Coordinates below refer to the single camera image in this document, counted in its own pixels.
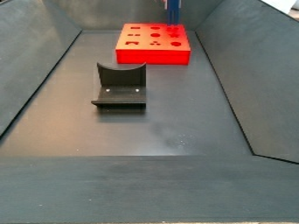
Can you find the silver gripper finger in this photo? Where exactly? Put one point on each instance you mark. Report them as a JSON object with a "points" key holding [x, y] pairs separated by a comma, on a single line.
{"points": [[164, 4]]}

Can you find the blue square-circle object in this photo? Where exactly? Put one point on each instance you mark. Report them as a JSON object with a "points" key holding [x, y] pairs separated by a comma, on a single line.
{"points": [[173, 12]]}

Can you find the red foam shape board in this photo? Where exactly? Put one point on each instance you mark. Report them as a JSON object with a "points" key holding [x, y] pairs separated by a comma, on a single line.
{"points": [[152, 44]]}

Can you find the black curved fixture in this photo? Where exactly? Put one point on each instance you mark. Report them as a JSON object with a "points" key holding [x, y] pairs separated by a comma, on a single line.
{"points": [[121, 86]]}

